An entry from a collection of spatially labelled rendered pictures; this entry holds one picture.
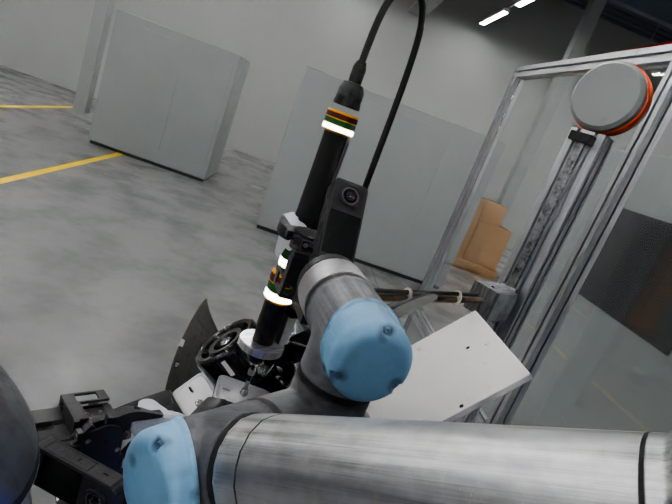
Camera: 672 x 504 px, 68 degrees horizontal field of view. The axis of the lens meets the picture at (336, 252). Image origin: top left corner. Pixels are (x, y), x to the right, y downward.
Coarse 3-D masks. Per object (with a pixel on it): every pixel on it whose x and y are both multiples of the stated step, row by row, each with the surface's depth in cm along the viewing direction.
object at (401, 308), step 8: (416, 296) 70; (424, 296) 72; (432, 296) 77; (392, 304) 66; (400, 304) 65; (408, 304) 75; (416, 304) 78; (424, 304) 82; (400, 312) 80; (408, 312) 82; (296, 336) 77; (304, 336) 77; (304, 344) 82
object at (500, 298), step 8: (480, 280) 115; (472, 288) 114; (480, 288) 113; (488, 288) 111; (496, 288) 113; (504, 288) 116; (512, 288) 117; (480, 296) 113; (488, 296) 111; (496, 296) 110; (504, 296) 111; (512, 296) 114; (464, 304) 115; (472, 304) 114; (480, 304) 112; (488, 304) 111; (496, 304) 110; (504, 304) 113; (512, 304) 115; (480, 312) 112; (488, 312) 111; (496, 312) 112; (504, 312) 115; (488, 320) 111; (496, 320) 114; (504, 320) 116
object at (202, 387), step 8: (200, 376) 86; (184, 384) 86; (192, 384) 86; (200, 384) 86; (208, 384) 85; (176, 392) 85; (184, 392) 85; (200, 392) 85; (208, 392) 85; (176, 400) 84; (184, 400) 85; (192, 400) 85; (184, 408) 84; (192, 408) 84
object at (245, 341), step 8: (288, 312) 74; (288, 320) 74; (280, 328) 75; (288, 328) 75; (240, 336) 74; (248, 336) 74; (280, 336) 75; (288, 336) 76; (240, 344) 73; (248, 344) 72; (256, 344) 73; (272, 344) 75; (280, 344) 75; (248, 352) 72; (256, 352) 71; (264, 352) 72; (272, 352) 72; (280, 352) 73
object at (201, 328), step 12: (204, 300) 116; (204, 312) 110; (192, 324) 113; (204, 324) 106; (192, 336) 109; (204, 336) 103; (180, 348) 113; (192, 348) 107; (180, 360) 111; (192, 360) 105; (180, 372) 109; (192, 372) 104; (168, 384) 111; (180, 384) 107
